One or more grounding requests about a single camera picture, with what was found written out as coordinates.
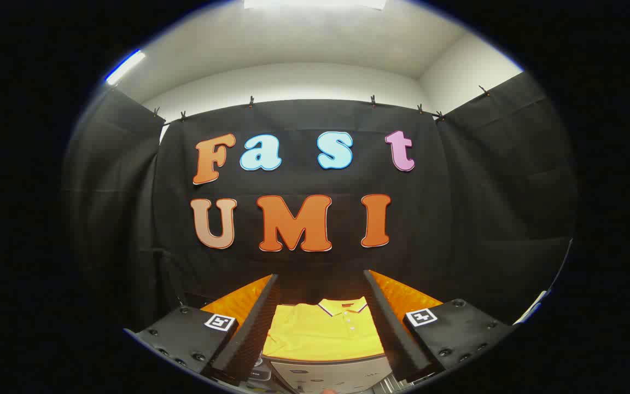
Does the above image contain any small grey washing machine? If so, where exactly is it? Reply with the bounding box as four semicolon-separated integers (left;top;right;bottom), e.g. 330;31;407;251
247;355;275;387

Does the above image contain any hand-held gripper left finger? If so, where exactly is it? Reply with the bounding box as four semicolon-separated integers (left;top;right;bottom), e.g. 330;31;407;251
124;274;281;386

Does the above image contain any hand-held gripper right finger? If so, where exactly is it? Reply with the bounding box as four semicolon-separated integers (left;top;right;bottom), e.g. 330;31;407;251
363;269;516;384

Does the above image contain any black backdrop cloth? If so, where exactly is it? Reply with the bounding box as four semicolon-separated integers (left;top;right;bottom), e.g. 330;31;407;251
62;71;578;335

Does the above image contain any yellow polo shirt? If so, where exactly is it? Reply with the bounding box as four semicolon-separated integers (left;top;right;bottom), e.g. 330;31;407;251
262;297;386;362

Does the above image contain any row of black clips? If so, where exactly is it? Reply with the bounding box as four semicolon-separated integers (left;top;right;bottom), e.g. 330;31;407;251
152;85;491;122

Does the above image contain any ceiling light panel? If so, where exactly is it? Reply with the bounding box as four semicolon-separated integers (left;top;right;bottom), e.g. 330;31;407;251
104;48;147;86
243;0;388;11

